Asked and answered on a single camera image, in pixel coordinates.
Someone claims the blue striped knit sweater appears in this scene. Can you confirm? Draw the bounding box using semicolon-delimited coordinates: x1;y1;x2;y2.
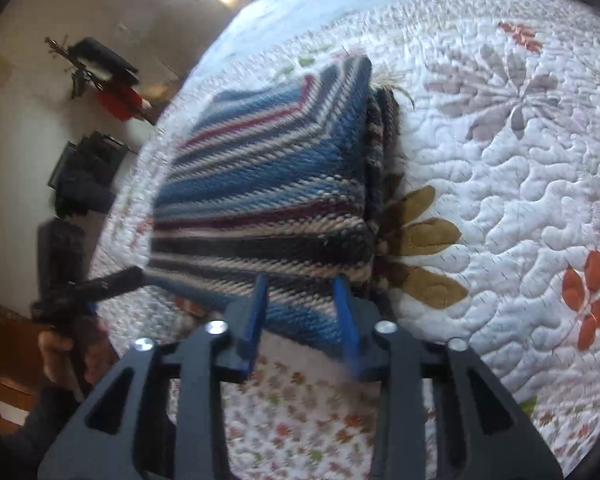
145;56;399;353

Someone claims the person's left forearm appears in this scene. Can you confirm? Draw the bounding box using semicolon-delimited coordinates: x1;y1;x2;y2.
0;380;79;479

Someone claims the person's left hand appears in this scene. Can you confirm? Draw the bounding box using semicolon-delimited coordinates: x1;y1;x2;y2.
38;318;119;402

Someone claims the dark bag on chair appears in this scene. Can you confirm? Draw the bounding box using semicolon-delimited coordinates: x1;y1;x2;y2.
47;131;131;219

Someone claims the floral quilted bedspread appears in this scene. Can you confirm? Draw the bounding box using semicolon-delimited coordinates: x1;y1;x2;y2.
91;0;600;479

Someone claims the red bag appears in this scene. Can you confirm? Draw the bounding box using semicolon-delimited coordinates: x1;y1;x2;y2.
96;82;149;122

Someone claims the wall coat rack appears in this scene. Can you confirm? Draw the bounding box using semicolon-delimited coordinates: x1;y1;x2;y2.
44;37;155;125

